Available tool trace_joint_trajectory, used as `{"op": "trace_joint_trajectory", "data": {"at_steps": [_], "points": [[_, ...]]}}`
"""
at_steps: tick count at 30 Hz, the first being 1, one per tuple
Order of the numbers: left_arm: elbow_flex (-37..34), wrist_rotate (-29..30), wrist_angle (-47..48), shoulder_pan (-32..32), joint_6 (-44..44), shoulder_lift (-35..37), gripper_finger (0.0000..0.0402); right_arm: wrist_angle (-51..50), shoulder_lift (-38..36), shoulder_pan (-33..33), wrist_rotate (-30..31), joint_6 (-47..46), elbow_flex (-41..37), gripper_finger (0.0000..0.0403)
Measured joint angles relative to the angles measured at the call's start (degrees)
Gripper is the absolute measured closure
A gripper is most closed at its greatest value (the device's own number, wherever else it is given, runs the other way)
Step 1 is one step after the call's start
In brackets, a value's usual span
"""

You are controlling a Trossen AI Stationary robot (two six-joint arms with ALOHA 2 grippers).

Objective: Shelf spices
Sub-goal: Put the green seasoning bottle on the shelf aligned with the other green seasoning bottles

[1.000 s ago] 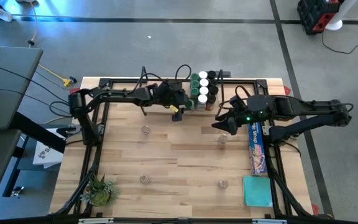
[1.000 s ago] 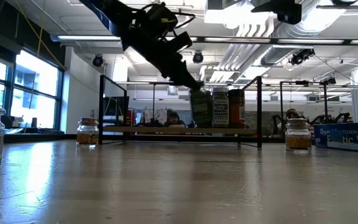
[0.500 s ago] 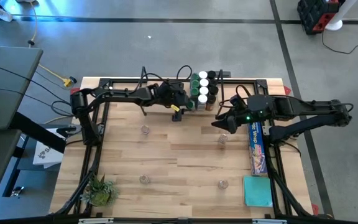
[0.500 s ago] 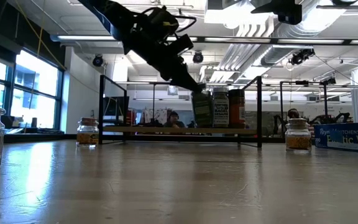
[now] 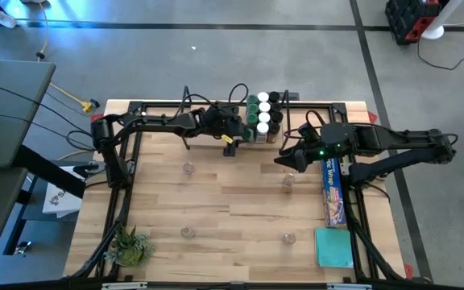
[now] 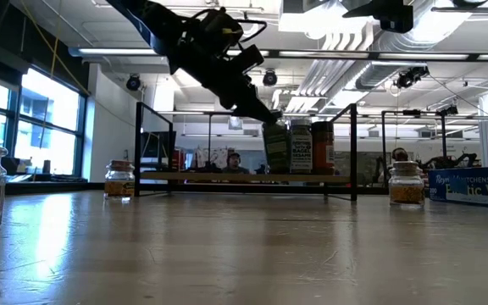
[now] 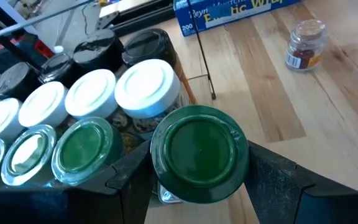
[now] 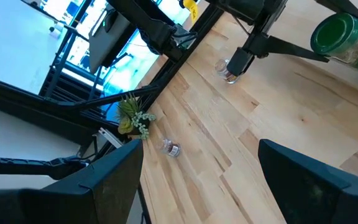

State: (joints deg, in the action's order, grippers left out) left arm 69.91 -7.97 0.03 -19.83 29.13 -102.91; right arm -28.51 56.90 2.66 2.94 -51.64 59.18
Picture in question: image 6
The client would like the red cabinet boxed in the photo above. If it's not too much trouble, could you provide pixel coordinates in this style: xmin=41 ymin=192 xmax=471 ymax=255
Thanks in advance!
xmin=171 ymin=147 xmax=188 ymax=173

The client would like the white-lid seasoning jar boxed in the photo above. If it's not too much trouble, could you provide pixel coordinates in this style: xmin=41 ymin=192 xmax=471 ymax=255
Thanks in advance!
xmin=289 ymin=118 xmax=313 ymax=175

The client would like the person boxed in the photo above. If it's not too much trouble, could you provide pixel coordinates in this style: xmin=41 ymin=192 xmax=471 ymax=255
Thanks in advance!
xmin=390 ymin=147 xmax=410 ymax=164
xmin=221 ymin=151 xmax=249 ymax=174

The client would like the wooden shelf black metal frame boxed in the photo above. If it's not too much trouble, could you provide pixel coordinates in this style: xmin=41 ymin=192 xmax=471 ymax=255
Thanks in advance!
xmin=133 ymin=101 xmax=358 ymax=202

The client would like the ceiling track light bar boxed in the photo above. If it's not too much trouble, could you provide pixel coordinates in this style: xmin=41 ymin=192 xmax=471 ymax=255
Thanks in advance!
xmin=430 ymin=0 xmax=488 ymax=23

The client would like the black metal frame rig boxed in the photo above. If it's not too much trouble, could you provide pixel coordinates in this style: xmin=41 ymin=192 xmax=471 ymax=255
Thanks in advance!
xmin=380 ymin=108 xmax=451 ymax=187

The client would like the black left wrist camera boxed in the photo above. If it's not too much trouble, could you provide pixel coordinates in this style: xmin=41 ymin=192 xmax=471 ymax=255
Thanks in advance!
xmin=226 ymin=43 xmax=266 ymax=76

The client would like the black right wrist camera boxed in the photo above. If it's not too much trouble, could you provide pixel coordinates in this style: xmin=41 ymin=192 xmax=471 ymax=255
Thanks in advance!
xmin=380 ymin=3 xmax=414 ymax=34

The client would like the silver ventilation duct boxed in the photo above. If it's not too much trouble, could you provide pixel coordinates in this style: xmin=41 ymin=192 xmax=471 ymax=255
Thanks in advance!
xmin=269 ymin=20 xmax=431 ymax=114

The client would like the green-lid spice jar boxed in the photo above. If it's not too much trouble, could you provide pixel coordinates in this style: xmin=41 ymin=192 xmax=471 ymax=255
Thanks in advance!
xmin=262 ymin=120 xmax=291 ymax=175

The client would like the black metal table frame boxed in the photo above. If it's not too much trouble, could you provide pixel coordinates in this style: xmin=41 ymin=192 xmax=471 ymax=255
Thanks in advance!
xmin=4 ymin=180 xmax=389 ymax=197

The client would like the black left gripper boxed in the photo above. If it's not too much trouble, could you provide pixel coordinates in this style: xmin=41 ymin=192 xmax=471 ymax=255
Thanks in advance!
xmin=170 ymin=11 xmax=284 ymax=127

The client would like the black ceiling camera cluster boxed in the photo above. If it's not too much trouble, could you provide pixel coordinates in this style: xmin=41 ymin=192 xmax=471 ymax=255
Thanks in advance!
xmin=394 ymin=65 xmax=431 ymax=89

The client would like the blue plastic wrap box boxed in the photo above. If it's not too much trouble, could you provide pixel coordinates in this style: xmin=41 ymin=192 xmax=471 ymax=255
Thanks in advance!
xmin=428 ymin=164 xmax=488 ymax=209

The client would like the black-lid jar rust spice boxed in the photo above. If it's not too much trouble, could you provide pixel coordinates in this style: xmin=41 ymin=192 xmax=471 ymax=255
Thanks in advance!
xmin=311 ymin=120 xmax=336 ymax=175

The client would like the black computer monitor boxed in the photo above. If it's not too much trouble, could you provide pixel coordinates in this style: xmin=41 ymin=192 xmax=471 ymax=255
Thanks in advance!
xmin=140 ymin=130 xmax=177 ymax=170

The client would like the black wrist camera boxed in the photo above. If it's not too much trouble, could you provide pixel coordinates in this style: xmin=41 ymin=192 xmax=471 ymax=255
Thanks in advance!
xmin=226 ymin=43 xmax=266 ymax=76
xmin=380 ymin=3 xmax=414 ymax=34

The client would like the large glass window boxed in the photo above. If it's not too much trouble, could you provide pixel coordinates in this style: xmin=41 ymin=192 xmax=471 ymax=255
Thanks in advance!
xmin=0 ymin=63 xmax=88 ymax=181

